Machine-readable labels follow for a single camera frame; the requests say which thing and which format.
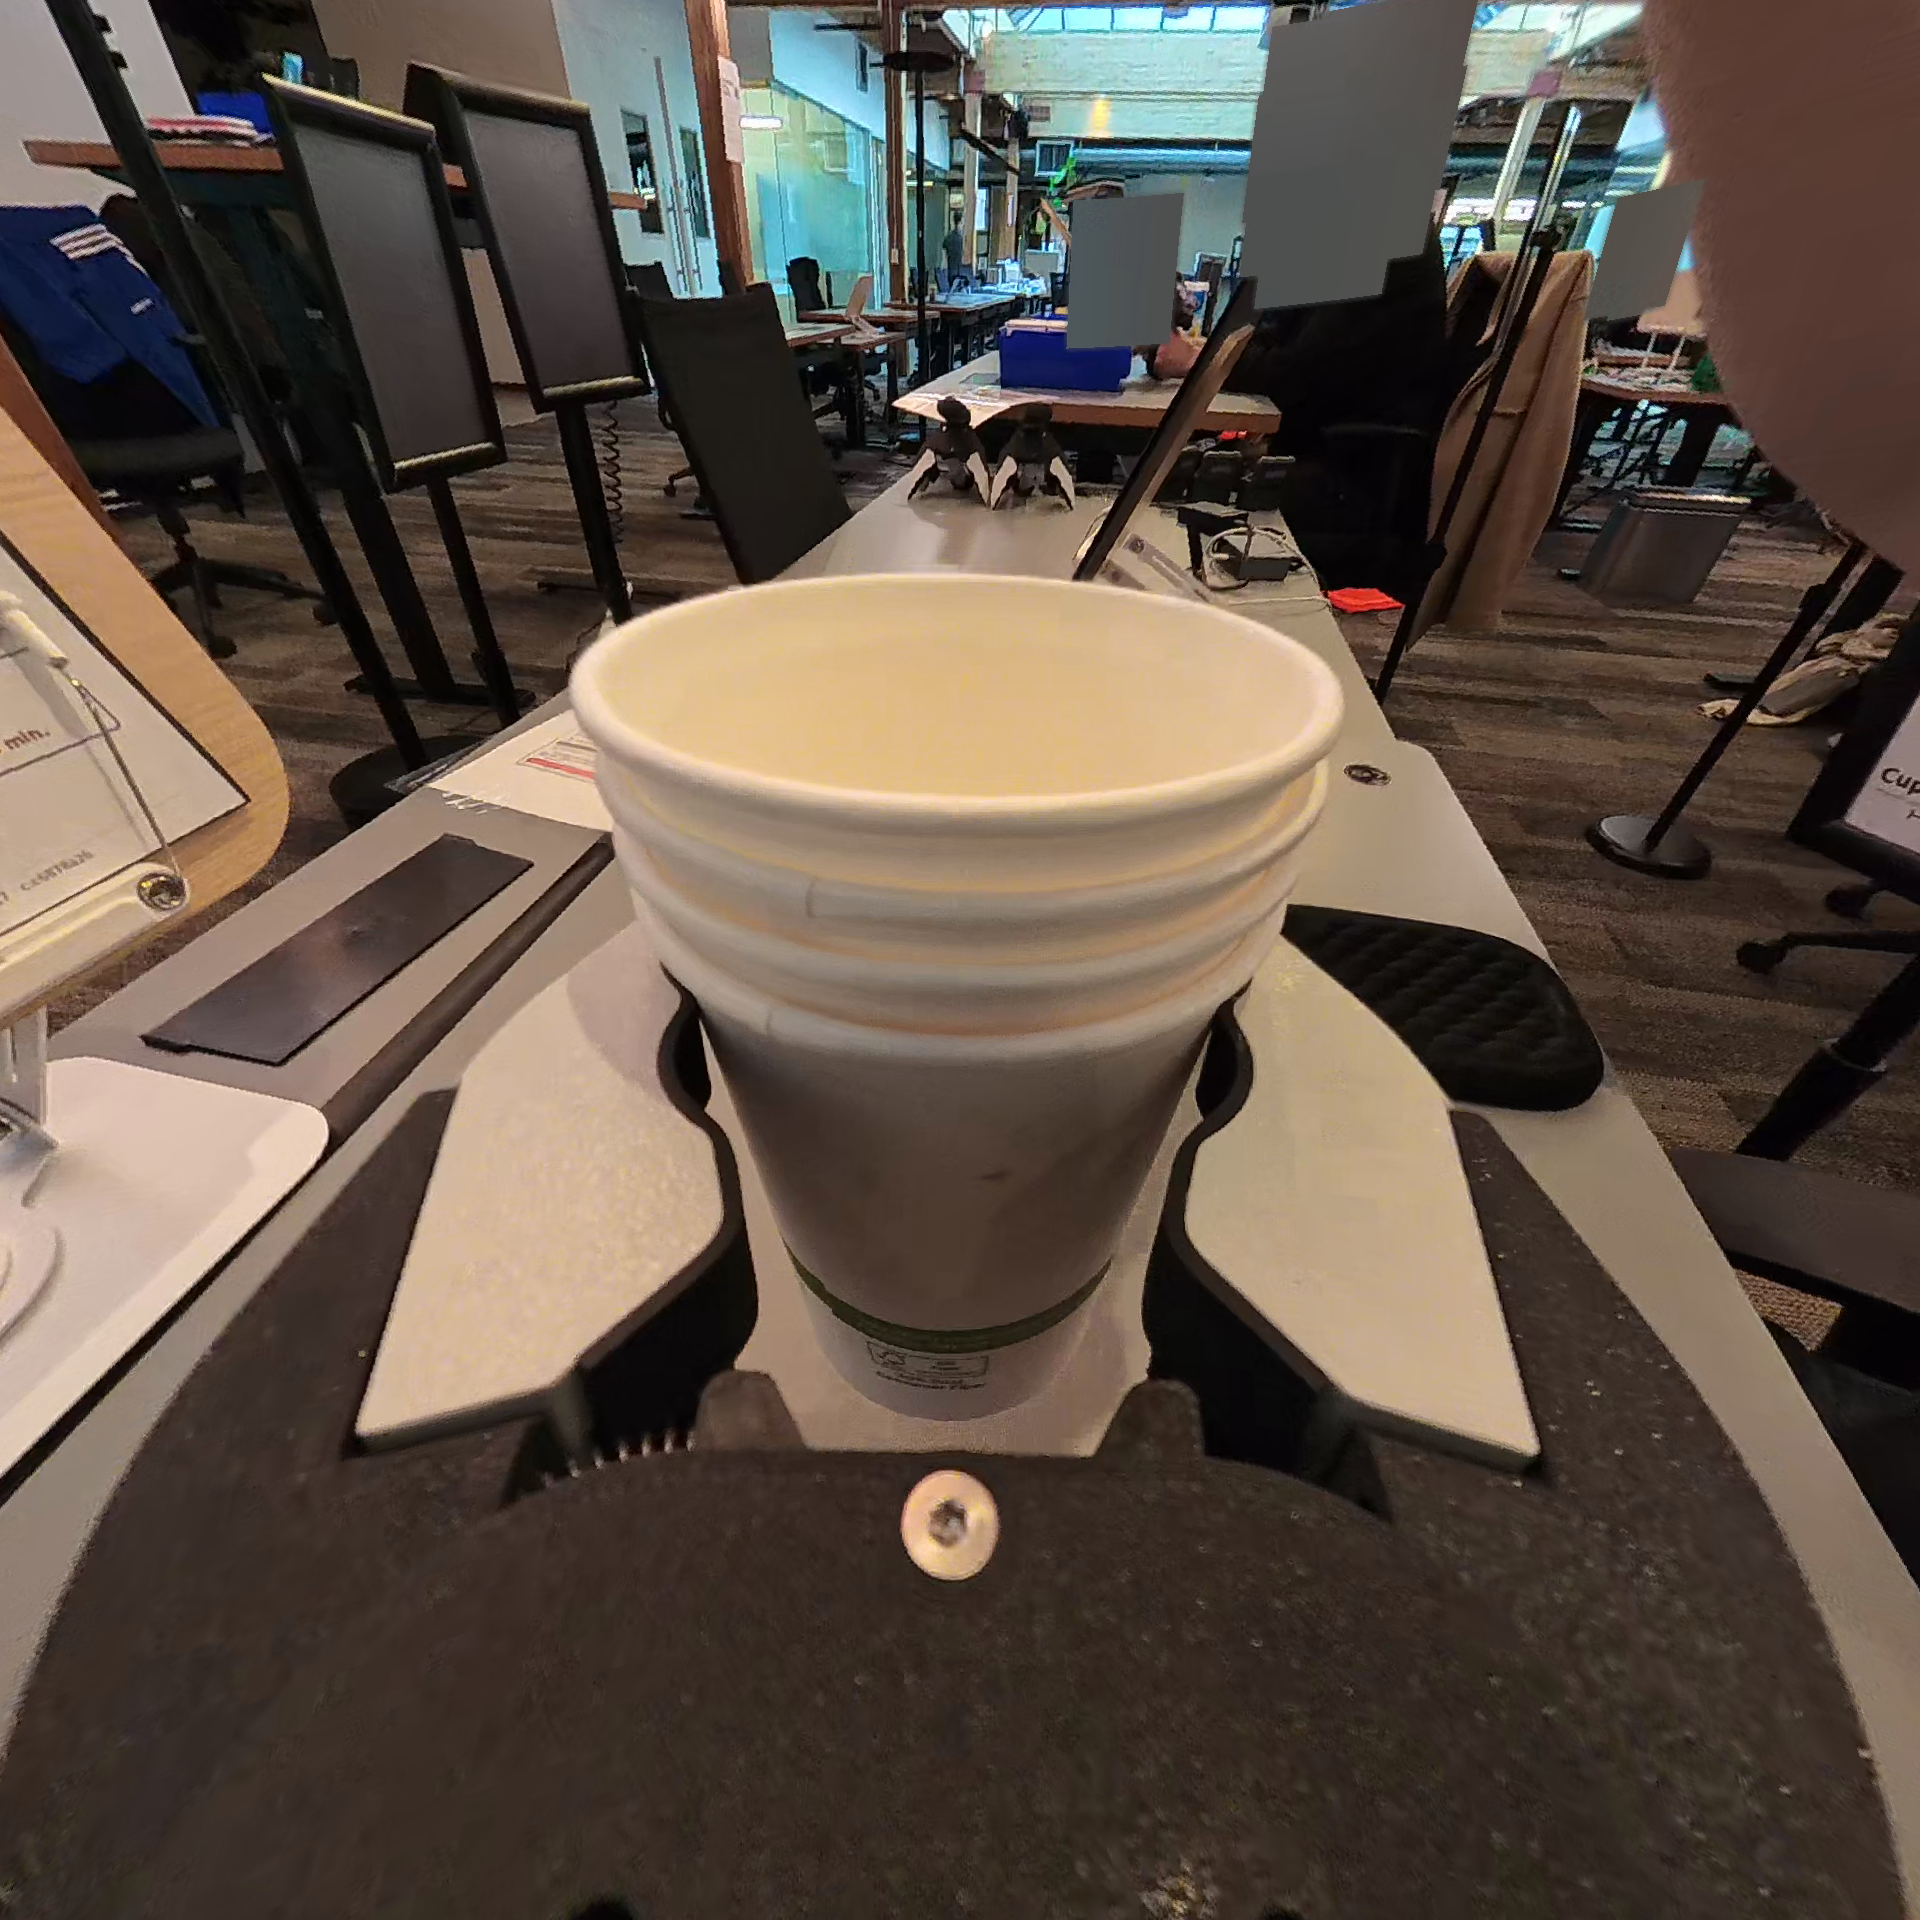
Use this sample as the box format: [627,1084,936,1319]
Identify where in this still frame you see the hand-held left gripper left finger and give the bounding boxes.
[354,927,756,1478]

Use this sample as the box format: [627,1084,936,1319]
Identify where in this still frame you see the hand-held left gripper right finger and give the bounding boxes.
[1154,940,1544,1480]

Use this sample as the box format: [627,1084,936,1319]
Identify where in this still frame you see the black quilted mouse pad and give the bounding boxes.
[1284,904,1607,1112]

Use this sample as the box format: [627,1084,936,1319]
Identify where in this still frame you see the black flat plate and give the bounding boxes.
[144,834,536,1065]

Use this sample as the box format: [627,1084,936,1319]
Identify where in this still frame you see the laminated instruction sheet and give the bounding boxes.
[404,720,619,837]

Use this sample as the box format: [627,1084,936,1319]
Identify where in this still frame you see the black round stand base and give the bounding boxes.
[1587,810,1713,879]
[330,733,454,830]

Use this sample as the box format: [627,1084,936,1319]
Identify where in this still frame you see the printed document sheet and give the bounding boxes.
[0,539,249,961]

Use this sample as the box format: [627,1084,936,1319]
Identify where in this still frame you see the instruction sheet on stand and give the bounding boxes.
[0,590,194,1164]

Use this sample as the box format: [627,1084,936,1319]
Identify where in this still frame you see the black tripod leg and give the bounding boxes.
[1372,223,1564,701]

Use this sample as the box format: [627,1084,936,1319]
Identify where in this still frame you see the instruction board on wood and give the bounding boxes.
[0,335,291,968]

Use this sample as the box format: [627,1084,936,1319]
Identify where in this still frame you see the black framed sign board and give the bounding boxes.
[1785,614,1920,915]

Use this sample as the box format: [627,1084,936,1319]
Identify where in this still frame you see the pale cloth on floor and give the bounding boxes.
[1703,614,1908,729]

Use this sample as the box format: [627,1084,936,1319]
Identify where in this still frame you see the grey waste bin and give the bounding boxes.
[1580,485,1753,605]

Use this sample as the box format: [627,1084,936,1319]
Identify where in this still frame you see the beige coat on stand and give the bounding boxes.
[1416,247,1597,631]

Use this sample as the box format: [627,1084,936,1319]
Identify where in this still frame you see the black office chair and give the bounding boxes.
[61,420,311,662]

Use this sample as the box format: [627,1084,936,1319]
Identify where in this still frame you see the black stand rod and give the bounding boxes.
[1071,277,1263,584]

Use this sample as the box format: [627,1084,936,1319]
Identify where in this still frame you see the black chair back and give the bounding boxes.
[637,283,855,587]

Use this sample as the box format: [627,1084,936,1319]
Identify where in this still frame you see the white black tabletop device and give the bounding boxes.
[906,395,994,503]
[990,404,1079,513]

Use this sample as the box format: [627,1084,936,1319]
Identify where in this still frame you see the blue storage box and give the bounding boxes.
[997,317,1135,395]

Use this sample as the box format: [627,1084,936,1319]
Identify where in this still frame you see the black framed display panel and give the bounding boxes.
[262,73,509,496]
[406,61,651,410]

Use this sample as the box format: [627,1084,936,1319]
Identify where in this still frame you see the blue striped jacket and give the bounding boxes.
[0,208,227,435]

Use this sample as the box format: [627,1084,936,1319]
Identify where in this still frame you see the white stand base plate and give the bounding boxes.
[0,1055,330,1478]

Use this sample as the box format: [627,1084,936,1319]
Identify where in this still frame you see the black metal stand frame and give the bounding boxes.
[46,0,527,750]

